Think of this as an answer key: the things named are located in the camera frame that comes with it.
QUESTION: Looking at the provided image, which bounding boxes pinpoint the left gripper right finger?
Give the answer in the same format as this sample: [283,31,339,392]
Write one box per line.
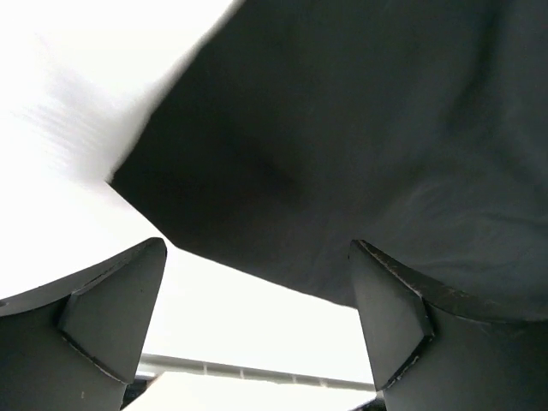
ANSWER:
[348,241,547,410]

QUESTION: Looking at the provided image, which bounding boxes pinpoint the black shorts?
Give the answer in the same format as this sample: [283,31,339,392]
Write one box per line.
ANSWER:
[112,1,547,311]

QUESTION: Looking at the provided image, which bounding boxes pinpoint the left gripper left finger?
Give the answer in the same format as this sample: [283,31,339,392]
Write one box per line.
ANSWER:
[1,238,167,411]

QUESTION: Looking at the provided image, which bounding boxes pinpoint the front aluminium frame rail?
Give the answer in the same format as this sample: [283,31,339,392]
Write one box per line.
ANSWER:
[136,354,376,392]

